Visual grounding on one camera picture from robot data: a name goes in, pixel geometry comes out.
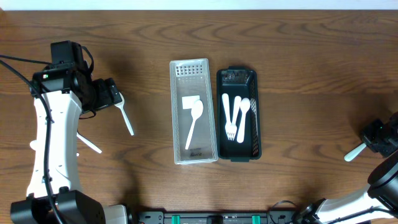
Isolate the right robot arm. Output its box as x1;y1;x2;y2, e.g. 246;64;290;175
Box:
293;113;397;224

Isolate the white slim plastic spoon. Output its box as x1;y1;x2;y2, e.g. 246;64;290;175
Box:
185;100;203;150

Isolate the white wide-handled plastic spoon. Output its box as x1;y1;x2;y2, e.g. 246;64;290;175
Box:
236;98;250;143

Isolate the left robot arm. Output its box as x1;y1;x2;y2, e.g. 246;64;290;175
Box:
11;40;133;223

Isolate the dark green plastic basket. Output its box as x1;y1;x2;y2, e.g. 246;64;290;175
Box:
216;66;262;162

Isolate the white perforated plastic basket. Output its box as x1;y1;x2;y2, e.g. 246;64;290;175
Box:
170;58;218;165

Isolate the black mounting rail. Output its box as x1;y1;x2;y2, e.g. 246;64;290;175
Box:
131;201;304;224

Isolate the white slim plastic fork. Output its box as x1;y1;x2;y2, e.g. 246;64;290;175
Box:
344;143;367;162

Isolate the white wide-handled plastic fork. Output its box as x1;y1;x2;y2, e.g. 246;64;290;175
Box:
221;93;231;140

